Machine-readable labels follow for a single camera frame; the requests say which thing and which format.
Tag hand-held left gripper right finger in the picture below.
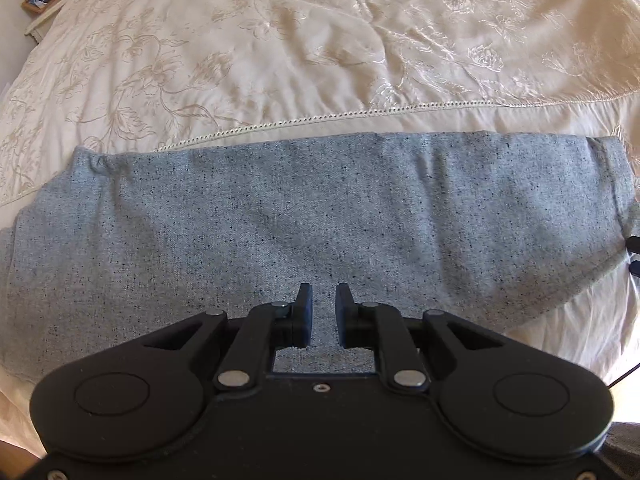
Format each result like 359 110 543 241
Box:
334 282 506 394

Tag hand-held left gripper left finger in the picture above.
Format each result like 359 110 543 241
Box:
141 283 316 394

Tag blue-grey speckled pants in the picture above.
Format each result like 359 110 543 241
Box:
0 130 637 392

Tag white bed sheet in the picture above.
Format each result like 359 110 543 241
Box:
0 255 640 461

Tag cream embroidered bedspread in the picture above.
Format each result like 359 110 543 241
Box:
0 0 640 211

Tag cream nightstand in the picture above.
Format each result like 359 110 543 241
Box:
24 0 77 45

